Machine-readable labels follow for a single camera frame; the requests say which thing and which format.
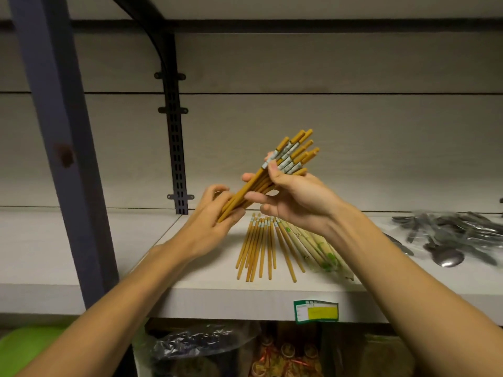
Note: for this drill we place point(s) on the person's left hand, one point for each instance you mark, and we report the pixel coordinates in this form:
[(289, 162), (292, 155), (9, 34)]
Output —
[(204, 227)]

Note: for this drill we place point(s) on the person's left thumb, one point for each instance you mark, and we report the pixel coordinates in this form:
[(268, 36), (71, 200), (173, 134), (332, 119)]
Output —
[(234, 218)]

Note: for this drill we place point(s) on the green and yellow price label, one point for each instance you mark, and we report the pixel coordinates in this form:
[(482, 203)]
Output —
[(316, 310)]

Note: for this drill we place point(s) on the clear bag of dark goods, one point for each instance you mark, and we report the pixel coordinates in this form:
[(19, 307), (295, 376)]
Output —
[(200, 343)]

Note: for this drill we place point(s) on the person's left forearm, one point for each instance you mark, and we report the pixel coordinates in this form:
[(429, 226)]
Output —
[(106, 314)]

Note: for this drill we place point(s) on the person's right forearm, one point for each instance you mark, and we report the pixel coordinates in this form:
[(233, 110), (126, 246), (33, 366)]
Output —
[(416, 294)]

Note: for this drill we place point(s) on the pile of paper-wrapped bamboo chopsticks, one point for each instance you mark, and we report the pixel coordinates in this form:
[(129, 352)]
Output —
[(318, 249)]

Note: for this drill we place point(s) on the row of loose yellow chopsticks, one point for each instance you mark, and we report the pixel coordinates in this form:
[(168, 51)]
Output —
[(257, 247)]

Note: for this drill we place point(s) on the black slotted wall rail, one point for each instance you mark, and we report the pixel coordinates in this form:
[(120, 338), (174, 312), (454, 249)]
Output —
[(176, 133)]

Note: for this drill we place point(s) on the red and gold packets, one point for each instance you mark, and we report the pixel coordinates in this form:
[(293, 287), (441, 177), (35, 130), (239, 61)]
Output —
[(287, 355)]

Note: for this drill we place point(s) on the blue metal post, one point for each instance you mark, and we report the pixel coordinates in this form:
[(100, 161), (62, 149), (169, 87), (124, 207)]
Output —
[(63, 145)]

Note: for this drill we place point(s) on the green plastic tray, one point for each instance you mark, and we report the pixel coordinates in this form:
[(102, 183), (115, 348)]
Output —
[(27, 347)]

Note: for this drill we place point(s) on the pile of bagged metal spoons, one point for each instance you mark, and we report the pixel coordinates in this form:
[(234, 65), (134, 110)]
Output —
[(463, 229)]

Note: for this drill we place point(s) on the large metal spoon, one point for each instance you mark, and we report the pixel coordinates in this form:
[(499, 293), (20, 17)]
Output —
[(446, 257)]

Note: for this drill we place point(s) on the black curved shelf bracket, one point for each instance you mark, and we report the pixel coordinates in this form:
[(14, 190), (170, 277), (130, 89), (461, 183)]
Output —
[(141, 13)]

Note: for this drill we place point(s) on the bundle of yellow labelled chopsticks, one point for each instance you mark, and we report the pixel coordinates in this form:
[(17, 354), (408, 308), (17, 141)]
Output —
[(289, 155)]

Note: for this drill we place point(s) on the person's right thumb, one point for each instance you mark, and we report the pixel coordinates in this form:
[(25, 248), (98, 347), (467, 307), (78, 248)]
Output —
[(276, 168)]

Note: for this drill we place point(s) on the white shelf board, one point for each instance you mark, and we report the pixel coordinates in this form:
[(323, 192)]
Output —
[(47, 247)]

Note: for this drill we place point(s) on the person's right hand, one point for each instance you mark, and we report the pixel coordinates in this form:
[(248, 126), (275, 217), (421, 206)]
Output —
[(302, 200)]

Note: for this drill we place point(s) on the slim metal spoon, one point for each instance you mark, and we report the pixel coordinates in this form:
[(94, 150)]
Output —
[(399, 244)]

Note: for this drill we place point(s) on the person's right middle finger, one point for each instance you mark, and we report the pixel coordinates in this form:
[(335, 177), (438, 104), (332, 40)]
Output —
[(259, 197)]

